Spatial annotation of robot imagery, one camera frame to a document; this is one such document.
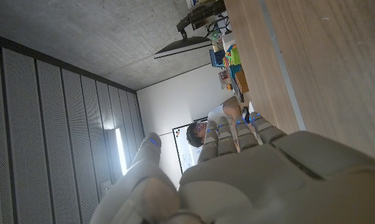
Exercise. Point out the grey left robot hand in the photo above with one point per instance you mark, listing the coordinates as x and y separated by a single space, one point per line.
268 180

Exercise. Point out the black computer mouse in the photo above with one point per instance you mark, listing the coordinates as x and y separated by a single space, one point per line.
245 114

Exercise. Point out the flat white adapter box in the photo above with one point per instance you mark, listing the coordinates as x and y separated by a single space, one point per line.
251 107

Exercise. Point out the person in white t-shirt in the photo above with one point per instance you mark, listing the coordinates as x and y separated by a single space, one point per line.
218 113

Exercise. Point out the black keyboard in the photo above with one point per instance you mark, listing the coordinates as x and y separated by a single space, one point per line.
237 91

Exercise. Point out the brown toy brick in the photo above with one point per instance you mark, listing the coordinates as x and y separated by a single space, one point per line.
242 81

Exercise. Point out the teal toy block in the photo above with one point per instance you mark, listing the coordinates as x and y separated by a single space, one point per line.
235 70

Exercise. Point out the green toy block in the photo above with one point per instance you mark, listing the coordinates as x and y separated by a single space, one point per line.
235 56

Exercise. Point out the white cube box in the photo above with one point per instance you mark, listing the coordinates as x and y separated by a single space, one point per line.
228 41

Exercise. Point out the black computer monitor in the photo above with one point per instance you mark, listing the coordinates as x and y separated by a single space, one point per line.
182 46

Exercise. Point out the whiteboard with black frame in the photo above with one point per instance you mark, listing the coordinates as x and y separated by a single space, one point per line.
186 155

